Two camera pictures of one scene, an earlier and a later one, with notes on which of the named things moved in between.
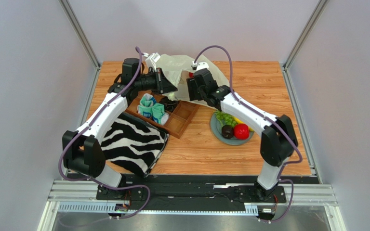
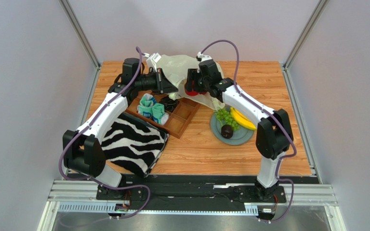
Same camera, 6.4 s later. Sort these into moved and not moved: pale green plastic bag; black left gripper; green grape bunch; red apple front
Moved: red apple front
Not moved: pale green plastic bag; black left gripper; green grape bunch
